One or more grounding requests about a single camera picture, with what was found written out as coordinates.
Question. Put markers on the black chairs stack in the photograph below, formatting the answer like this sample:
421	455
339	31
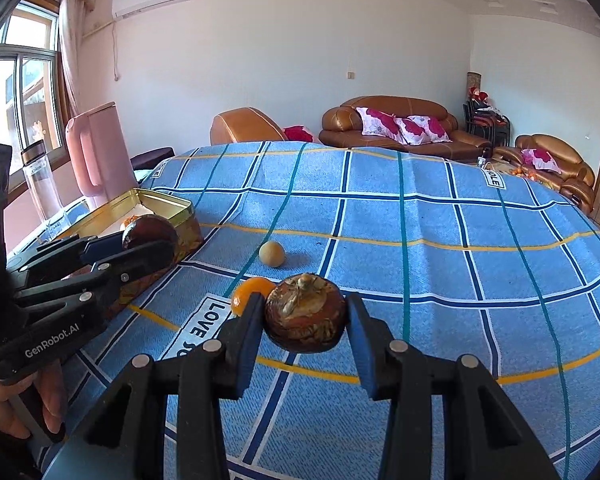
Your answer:
485	122

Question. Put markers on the floral pillow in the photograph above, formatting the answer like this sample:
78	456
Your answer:
380	122
425	130
542	160

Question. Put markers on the dark stool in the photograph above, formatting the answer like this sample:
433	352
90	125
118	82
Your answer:
152	157

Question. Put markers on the brown leather sofa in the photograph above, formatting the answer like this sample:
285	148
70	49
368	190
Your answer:
340	120

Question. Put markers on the dark brown mangosteen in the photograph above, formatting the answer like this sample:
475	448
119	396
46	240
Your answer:
150	230
305	315

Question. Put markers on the pink electric kettle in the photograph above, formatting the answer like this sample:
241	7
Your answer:
102	155

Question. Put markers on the pink curtain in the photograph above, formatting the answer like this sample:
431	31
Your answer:
75	50

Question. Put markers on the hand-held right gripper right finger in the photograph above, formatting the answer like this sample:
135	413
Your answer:
367	355

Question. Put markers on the person's left hand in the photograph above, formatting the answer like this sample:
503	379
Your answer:
5	405

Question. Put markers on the red decoration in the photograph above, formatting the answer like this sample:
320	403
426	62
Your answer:
476	87

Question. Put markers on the window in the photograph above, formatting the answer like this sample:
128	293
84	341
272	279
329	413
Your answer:
25	90

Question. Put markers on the red cushion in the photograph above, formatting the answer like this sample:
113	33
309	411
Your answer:
299	134

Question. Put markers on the clear bottle with dark lid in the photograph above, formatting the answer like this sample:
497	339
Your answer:
42	185

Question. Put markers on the carved brown leather armchair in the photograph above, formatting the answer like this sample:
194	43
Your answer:
575	175

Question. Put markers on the small yellow round fruit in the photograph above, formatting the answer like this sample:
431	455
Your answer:
271	253

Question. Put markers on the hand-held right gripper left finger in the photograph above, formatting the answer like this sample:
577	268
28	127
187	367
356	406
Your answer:
247	350

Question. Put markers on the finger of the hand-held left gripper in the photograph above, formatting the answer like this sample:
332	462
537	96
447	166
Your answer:
105	247
135	262

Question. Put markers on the gold rectangular tin box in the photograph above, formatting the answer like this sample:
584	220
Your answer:
185	235

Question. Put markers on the blue plaid blanket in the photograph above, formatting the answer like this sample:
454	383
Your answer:
430	270

